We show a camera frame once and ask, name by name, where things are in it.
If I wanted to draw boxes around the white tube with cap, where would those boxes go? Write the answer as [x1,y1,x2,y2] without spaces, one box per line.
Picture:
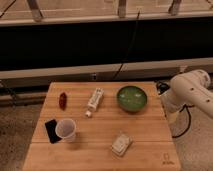
[85,88,104,117]

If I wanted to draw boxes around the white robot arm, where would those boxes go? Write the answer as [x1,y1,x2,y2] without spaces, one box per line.
[160,69,213,123]

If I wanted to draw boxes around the translucent plastic cup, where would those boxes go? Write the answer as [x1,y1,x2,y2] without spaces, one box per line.
[55,118,76,142]

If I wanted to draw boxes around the black hanging cable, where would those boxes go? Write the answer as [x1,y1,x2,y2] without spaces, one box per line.
[111,9,141,81]

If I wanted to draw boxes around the black floor cable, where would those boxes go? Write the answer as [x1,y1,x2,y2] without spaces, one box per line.
[171,103,196,139]

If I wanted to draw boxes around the dark red chili pepper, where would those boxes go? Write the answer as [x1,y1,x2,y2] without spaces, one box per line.
[59,92,67,110]

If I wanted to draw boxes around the black rectangular phone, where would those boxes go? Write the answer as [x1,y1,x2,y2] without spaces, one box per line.
[45,119,61,144]

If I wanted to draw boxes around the green bowl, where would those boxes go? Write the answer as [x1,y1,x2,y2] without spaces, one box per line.
[116,85,147,113]

